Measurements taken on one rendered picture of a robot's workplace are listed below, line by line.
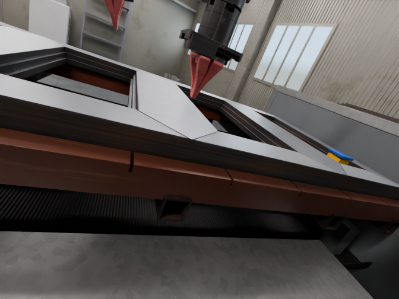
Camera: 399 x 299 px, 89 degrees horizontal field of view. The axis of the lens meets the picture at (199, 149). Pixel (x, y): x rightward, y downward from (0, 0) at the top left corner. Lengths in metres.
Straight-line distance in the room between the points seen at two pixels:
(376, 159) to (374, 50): 2.56
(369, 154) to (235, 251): 0.75
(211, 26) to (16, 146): 0.31
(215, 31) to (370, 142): 0.84
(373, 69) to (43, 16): 6.68
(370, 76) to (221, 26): 3.07
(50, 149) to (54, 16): 6.58
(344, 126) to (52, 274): 1.11
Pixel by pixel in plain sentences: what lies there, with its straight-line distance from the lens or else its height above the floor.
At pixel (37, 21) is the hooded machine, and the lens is 6.92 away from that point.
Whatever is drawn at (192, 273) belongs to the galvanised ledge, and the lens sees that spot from 0.40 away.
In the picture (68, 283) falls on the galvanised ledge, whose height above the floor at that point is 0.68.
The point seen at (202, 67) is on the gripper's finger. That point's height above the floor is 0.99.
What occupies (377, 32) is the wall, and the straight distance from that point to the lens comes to 3.59.
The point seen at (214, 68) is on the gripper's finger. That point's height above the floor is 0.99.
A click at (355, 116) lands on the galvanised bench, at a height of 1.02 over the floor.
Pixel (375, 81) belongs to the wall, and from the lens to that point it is 3.33.
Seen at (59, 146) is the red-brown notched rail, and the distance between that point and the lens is 0.34.
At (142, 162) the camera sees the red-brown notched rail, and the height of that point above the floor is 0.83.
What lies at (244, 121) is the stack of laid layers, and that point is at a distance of 0.86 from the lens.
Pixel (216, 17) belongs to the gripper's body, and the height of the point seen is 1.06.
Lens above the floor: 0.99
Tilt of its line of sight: 21 degrees down
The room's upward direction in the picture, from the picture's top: 22 degrees clockwise
